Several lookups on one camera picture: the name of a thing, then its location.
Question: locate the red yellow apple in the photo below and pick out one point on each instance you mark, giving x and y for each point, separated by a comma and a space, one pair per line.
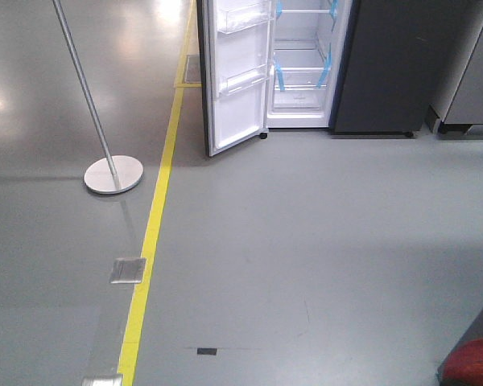
465, 365

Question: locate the open white fridge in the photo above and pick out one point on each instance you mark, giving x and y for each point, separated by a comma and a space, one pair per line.
269, 65

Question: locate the dark grey fridge neighbour cabinet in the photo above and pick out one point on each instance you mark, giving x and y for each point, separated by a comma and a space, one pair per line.
394, 58

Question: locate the clear middle door bin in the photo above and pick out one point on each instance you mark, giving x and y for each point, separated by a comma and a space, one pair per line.
242, 81

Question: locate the clear door bin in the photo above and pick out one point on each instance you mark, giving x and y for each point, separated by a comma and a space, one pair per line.
235, 16
242, 81

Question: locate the silver pole stand round base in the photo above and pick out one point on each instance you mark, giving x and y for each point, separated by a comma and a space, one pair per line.
113, 174

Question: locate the clear upper door bin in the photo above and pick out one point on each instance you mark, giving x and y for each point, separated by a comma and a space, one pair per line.
235, 16

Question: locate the stainless steel appliance at right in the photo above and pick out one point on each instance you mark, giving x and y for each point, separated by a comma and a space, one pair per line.
457, 104

